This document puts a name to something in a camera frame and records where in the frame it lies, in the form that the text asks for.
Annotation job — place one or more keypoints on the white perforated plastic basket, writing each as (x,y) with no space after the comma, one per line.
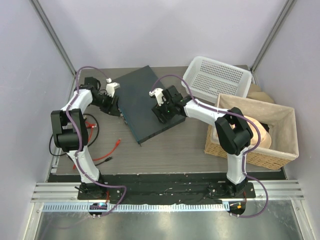
(206,78)

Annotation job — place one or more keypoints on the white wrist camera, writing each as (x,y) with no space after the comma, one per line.
(111,87)
(157,94)

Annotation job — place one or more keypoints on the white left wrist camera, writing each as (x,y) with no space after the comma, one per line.
(111,87)

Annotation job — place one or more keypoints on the aluminium rail frame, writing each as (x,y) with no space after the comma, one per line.
(267,210)

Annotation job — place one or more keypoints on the black cloth in basket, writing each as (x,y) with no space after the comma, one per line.
(265,126)

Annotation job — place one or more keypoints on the dark network switch box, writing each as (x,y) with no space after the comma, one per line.
(136,105)

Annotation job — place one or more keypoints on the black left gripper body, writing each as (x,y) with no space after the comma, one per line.
(105,103)

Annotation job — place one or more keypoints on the peach hat in basket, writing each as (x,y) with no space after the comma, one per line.
(265,137)

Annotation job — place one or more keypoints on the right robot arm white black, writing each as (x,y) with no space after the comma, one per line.
(233,131)

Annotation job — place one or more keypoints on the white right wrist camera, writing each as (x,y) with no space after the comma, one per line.
(157,94)

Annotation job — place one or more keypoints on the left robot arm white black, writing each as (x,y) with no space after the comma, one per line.
(69,128)

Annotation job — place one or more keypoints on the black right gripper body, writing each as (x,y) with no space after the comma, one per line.
(166,109)

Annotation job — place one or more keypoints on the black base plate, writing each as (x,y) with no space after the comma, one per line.
(212,184)

